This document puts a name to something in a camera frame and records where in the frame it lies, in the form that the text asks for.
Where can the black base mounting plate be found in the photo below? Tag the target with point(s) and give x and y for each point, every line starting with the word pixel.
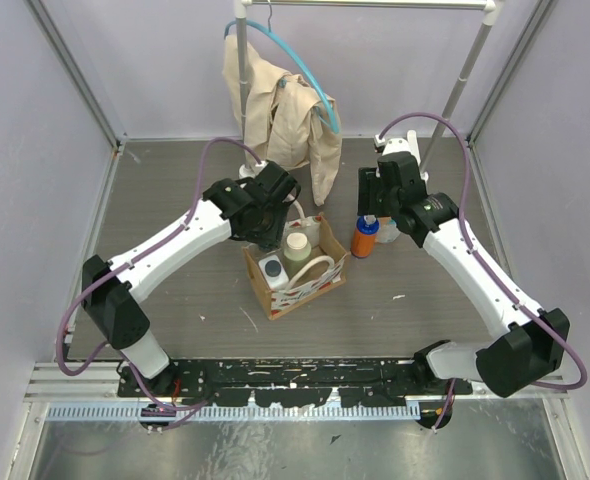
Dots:
pixel 288 382

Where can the white clothes rack frame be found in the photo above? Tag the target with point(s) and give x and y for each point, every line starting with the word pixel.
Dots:
pixel 377 62

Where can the blue clothes hanger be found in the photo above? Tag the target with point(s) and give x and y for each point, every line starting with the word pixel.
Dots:
pixel 241 25

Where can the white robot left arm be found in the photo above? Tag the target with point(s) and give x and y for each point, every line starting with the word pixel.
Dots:
pixel 120 285

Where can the beige jacket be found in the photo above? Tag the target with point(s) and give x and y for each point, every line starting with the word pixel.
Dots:
pixel 284 120

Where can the pink bottle pink cap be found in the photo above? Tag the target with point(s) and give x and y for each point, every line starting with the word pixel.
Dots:
pixel 388 231

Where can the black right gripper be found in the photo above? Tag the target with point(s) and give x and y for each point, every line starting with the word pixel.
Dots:
pixel 369 180

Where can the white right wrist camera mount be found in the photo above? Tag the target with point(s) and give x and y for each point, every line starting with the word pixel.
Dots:
pixel 391 146

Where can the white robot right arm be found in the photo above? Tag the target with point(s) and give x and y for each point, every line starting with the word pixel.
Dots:
pixel 527 341

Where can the orange bottle blue pump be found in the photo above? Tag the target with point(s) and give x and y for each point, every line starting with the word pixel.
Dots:
pixel 364 236

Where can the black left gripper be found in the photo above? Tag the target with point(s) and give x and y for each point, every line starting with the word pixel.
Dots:
pixel 268 228

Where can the green bottle beige cap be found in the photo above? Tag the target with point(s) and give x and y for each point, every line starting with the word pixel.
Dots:
pixel 297 251

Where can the white bottle grey cap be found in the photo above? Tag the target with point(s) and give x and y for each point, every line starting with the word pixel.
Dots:
pixel 273 272

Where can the slotted grey cable duct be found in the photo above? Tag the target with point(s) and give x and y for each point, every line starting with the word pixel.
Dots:
pixel 136 411

